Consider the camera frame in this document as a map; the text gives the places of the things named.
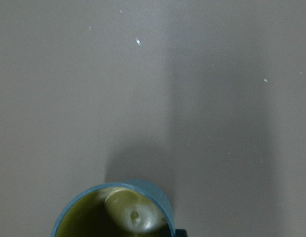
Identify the blue cup yellow inside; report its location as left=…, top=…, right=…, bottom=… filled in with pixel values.
left=51, top=179, right=188, bottom=237

